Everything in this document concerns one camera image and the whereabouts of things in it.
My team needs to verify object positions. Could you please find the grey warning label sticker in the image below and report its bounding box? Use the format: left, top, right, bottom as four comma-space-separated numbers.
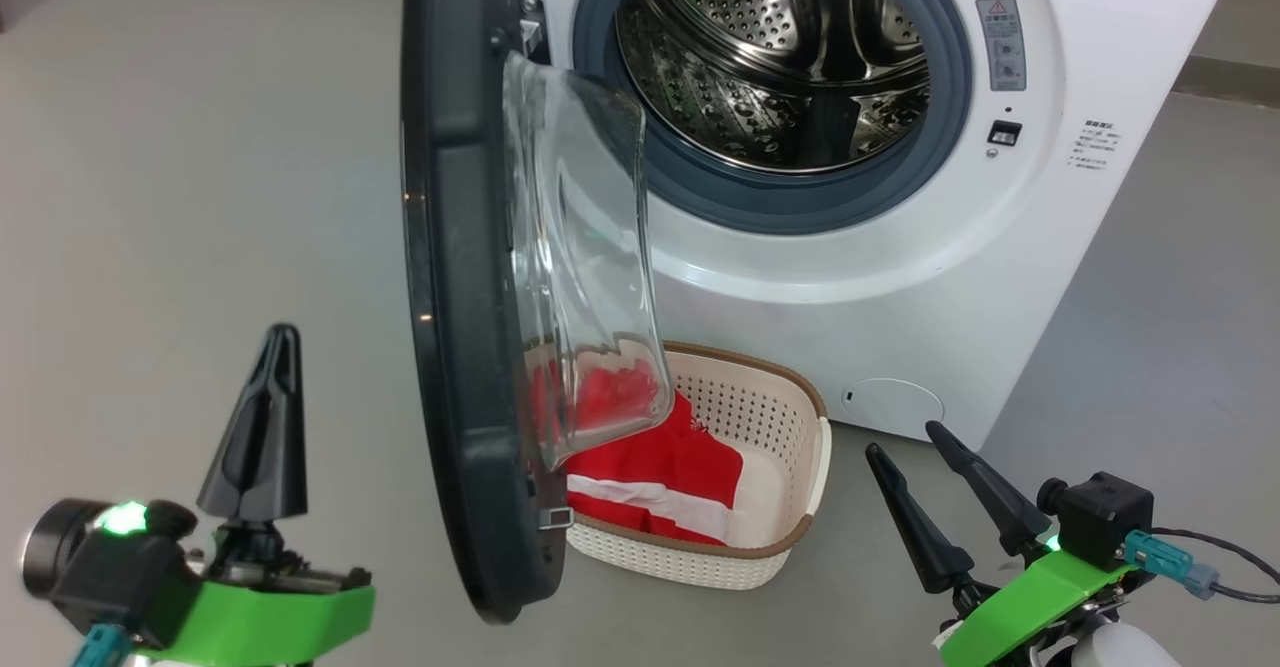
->
976, 0, 1028, 93

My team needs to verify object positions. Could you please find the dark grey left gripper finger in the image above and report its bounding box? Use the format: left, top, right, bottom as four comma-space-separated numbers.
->
262, 324, 309, 526
196, 325, 273, 525

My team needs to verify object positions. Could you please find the black round washer door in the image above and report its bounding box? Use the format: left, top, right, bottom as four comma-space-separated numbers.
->
399, 0, 676, 625

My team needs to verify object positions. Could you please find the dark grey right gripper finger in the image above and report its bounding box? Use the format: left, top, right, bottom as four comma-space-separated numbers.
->
865, 442, 976, 596
925, 420, 1053, 560

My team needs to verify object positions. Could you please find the right cable teal connector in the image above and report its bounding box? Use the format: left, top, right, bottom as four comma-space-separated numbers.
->
1122, 527, 1280, 605

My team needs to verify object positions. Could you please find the cable teal connector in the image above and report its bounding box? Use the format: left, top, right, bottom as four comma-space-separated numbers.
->
70, 622, 133, 667
1122, 527, 1280, 605

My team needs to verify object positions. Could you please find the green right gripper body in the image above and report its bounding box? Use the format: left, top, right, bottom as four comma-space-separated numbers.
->
935, 545, 1141, 667

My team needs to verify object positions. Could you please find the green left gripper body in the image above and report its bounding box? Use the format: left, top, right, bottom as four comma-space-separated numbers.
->
135, 524, 376, 667

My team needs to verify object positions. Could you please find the cream laundry basket brown rim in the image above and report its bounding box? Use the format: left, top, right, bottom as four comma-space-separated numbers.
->
560, 340, 833, 591

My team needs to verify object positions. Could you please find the small printed text label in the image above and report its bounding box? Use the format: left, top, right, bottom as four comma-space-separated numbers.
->
1068, 119, 1123, 172

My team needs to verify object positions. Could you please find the left cable teal connector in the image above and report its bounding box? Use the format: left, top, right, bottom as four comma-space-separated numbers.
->
70, 622, 133, 667

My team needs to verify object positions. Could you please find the white front-load washing machine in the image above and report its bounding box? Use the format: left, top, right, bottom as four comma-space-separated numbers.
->
505, 0, 1244, 448

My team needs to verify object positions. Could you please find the red garment white band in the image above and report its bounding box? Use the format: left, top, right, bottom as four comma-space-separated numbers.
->
530, 362, 746, 548

